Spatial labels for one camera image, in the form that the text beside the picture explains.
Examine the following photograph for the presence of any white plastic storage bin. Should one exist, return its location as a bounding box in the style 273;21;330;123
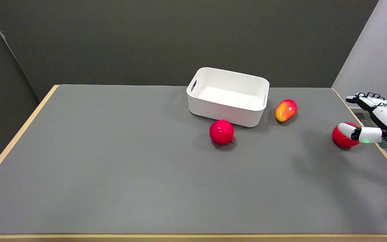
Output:
186;67;270;128

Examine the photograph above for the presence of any red pomegranate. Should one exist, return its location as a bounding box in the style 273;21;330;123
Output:
209;120;237;146

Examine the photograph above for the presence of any red yellow mango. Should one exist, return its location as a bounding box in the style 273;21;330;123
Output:
275;99;298;123

